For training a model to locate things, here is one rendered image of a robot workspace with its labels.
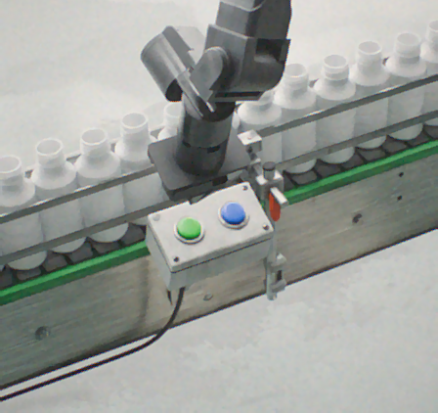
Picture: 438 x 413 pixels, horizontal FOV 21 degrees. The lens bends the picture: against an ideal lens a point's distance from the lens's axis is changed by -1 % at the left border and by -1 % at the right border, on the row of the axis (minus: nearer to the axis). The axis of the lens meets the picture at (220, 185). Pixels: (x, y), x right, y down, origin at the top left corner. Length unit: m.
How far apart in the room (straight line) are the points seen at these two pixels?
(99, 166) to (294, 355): 1.34
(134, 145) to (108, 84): 2.12
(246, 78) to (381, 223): 0.68
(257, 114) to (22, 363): 0.48
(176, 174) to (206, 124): 0.10
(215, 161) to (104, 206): 0.32
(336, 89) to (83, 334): 0.49
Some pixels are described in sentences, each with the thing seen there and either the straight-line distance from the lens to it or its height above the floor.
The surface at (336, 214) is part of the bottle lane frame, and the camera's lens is 1.77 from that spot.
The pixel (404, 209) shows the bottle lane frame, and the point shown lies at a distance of 1.85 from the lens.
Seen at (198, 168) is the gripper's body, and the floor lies 1.27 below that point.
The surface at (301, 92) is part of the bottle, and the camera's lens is 1.65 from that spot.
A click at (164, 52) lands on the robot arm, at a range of 1.29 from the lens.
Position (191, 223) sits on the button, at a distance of 1.48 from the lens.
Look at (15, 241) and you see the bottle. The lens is 1.58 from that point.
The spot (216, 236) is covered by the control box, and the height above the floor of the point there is 1.10.
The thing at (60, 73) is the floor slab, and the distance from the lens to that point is 3.77.
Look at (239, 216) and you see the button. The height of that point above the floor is 1.12.
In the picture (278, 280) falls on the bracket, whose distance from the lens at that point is 1.72.
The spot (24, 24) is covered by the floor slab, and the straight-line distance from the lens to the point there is 4.04.
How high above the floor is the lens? 2.10
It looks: 40 degrees down
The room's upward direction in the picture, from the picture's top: 3 degrees counter-clockwise
